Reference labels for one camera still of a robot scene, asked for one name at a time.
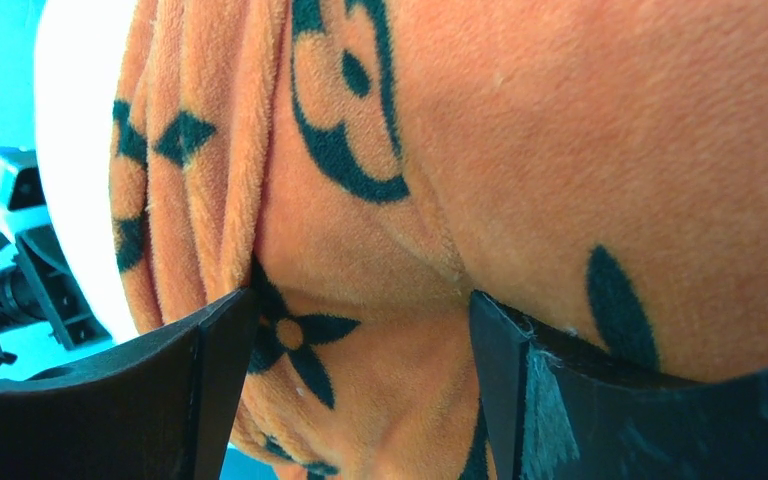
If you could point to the white pillow insert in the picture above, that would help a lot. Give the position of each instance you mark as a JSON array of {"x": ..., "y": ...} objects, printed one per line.
[{"x": 77, "y": 58}]

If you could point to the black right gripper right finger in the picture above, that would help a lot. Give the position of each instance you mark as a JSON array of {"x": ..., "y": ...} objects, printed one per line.
[{"x": 557, "y": 407}]

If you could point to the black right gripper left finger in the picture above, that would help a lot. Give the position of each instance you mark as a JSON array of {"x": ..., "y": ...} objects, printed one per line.
[{"x": 160, "y": 406}]

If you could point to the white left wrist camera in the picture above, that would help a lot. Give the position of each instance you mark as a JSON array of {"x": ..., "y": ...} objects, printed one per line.
[{"x": 22, "y": 200}]

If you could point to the orange patterned pillowcase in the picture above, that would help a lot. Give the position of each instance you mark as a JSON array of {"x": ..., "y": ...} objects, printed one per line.
[{"x": 601, "y": 166}]

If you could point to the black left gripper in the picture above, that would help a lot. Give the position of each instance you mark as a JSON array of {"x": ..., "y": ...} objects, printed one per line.
[{"x": 38, "y": 286}]

